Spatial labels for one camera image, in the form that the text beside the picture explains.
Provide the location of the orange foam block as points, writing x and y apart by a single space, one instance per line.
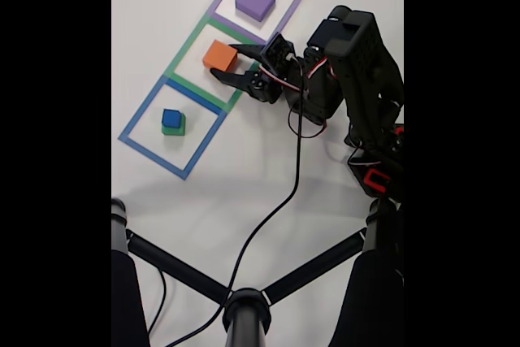
219 54

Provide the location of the small blue foam cube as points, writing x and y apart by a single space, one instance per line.
170 117

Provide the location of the green foam cube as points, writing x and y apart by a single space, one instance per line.
178 129

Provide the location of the purple tape square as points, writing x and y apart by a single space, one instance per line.
219 1

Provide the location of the green tape square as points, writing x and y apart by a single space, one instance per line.
189 46

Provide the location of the red table clamp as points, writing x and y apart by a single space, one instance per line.
369 179

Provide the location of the blue tape square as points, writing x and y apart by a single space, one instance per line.
136 119

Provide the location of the black tripod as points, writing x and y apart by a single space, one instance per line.
243 314

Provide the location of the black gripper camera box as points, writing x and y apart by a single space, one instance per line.
278 52

